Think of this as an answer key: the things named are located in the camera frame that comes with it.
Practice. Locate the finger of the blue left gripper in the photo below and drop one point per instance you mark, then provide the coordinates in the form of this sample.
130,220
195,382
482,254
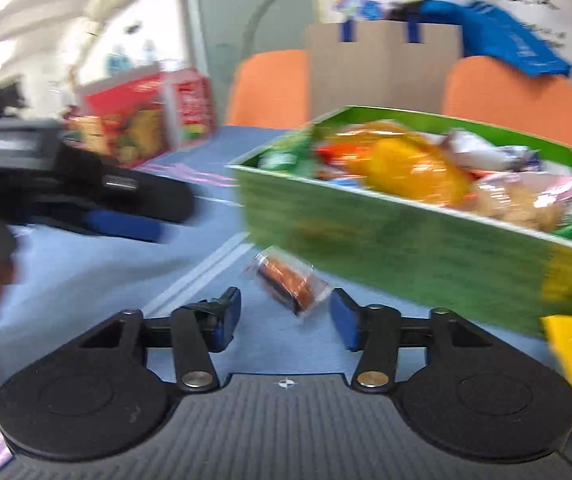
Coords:
116,224

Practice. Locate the red white drink carton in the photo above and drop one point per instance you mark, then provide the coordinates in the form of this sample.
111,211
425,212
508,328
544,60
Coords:
191,108

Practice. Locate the blue tablecloth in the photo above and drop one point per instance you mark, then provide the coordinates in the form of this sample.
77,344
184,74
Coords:
136,396

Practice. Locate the small brown wrapped snack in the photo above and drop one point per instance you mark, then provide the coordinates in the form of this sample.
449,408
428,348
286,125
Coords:
293,282

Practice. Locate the right orange chair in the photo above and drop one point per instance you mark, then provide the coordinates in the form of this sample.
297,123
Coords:
483,89

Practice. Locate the left orange chair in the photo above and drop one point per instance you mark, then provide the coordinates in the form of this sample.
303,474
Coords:
270,90

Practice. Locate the red cracker box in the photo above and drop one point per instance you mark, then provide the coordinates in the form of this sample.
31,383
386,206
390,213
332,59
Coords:
123,116

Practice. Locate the pink snack packet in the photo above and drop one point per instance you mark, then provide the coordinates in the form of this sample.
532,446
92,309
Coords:
531,200

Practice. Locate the green white cardboard box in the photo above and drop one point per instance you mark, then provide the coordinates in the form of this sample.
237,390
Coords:
486,270

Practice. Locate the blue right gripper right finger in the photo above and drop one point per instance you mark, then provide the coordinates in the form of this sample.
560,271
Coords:
348,318

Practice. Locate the orange chair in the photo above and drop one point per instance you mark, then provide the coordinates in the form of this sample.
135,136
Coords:
270,90
483,89

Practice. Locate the yellow corn cake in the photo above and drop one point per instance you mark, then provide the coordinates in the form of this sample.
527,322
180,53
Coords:
389,158

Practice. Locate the brown cardboard sheet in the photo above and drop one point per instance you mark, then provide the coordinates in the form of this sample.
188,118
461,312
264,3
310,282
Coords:
387,64

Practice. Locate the blue fabric bag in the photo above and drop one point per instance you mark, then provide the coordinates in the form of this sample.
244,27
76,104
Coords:
490,31

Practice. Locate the green vegetable snack packet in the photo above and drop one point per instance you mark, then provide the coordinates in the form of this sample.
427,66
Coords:
291,154

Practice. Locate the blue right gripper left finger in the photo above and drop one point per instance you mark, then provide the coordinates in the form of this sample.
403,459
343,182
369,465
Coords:
217,318

